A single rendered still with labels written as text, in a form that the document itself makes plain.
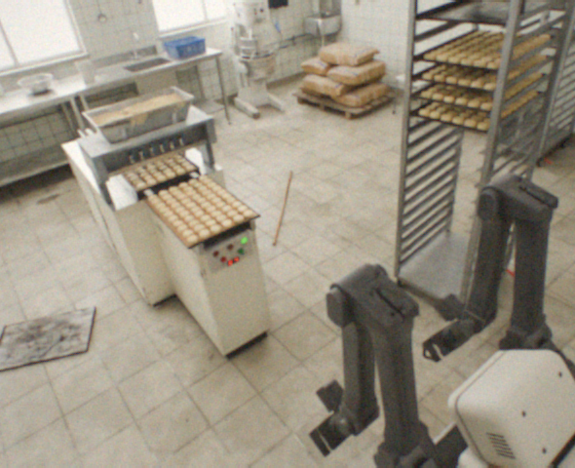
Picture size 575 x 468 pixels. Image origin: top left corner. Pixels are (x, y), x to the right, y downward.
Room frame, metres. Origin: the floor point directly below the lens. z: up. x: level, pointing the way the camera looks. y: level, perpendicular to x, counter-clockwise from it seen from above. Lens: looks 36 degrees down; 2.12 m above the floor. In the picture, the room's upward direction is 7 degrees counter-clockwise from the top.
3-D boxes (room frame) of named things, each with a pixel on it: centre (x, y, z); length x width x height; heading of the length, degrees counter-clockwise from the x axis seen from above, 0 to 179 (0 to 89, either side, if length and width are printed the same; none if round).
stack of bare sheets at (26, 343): (2.09, 1.67, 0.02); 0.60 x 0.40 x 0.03; 98
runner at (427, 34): (2.34, -0.93, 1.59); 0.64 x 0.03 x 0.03; 130
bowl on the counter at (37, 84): (4.71, 2.34, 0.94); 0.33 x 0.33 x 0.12
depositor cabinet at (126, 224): (2.93, 1.00, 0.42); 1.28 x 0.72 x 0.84; 32
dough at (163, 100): (2.53, 0.75, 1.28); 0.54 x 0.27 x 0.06; 122
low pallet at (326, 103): (5.78, -0.94, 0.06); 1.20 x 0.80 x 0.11; 36
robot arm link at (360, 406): (0.55, -0.11, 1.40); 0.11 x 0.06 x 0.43; 123
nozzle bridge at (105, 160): (2.53, 0.75, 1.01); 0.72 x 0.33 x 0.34; 122
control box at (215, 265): (1.79, 0.30, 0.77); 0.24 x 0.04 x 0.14; 122
